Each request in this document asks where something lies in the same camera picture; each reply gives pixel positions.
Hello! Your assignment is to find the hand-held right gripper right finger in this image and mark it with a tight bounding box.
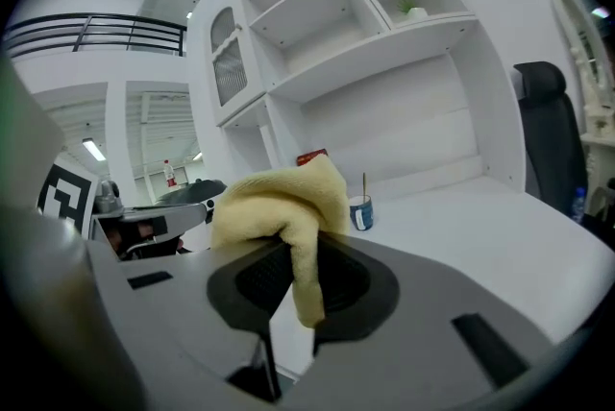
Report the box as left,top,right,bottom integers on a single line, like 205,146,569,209
286,230,564,411

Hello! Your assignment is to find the yellow cloth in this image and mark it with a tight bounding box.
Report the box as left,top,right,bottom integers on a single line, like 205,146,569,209
209,154,352,328

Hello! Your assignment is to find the black metal railing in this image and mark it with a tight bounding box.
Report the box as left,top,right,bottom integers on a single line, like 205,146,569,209
1,12,188,60

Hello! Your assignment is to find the black office chair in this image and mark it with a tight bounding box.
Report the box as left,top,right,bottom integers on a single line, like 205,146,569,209
512,60,590,222

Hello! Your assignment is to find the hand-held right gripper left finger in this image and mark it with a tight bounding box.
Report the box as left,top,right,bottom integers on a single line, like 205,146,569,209
86,238,295,411

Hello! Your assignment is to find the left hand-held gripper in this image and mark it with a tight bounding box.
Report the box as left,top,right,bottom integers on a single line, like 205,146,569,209
37,161,209,256

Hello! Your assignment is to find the white shelf unit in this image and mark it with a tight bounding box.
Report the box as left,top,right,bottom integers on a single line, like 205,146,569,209
185,0,529,228

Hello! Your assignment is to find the red label plastic bottle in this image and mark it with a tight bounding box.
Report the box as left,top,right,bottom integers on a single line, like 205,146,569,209
162,158,178,190

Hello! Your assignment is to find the red box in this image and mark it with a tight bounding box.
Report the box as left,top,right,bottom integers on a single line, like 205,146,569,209
295,149,331,168

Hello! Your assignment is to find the blue water bottle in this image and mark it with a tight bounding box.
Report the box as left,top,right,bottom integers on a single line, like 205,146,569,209
571,186,588,224

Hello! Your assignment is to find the small green potted plant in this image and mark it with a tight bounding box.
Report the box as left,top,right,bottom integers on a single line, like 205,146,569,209
395,0,430,22

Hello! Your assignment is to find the blue cup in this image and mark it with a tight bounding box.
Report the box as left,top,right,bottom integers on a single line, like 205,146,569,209
348,194,376,233

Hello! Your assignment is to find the ceiling tube light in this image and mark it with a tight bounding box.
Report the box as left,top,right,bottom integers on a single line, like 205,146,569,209
81,137,108,162

